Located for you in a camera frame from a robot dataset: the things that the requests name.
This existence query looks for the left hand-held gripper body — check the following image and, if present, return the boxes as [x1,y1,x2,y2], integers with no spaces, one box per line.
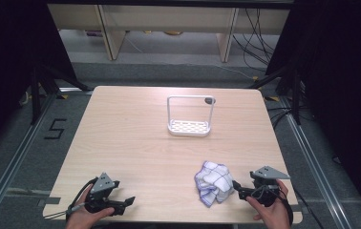
[84,172,121,215]

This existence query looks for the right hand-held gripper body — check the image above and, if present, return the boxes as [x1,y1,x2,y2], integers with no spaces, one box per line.
[249,165,291,207]

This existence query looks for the white cloth with purple edge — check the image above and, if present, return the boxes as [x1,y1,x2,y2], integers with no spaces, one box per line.
[194,160,236,208]

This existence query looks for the white metal rack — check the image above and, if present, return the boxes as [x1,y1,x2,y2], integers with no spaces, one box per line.
[166,94,216,137]

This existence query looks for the person's right hand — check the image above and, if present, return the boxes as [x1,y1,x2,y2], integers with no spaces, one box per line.
[244,179,293,229]

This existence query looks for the person's left hand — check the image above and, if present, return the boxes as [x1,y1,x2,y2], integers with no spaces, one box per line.
[65,184,116,229]

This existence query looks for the dark tape strip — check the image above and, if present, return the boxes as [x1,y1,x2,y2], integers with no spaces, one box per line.
[37,197,62,208]

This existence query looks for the black metal stand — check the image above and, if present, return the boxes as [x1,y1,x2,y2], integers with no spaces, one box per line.
[248,65,302,126]
[30,65,94,126]

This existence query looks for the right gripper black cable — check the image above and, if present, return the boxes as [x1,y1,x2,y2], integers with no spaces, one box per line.
[254,185,295,227]

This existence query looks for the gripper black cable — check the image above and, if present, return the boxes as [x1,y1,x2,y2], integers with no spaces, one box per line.
[254,185,295,227]
[43,177,99,221]

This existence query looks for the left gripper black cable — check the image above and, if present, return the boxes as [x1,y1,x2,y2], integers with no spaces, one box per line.
[43,177,99,221]

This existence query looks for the aluminium floor rail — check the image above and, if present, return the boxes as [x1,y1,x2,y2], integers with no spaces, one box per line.
[278,94,353,229]
[0,93,58,229]

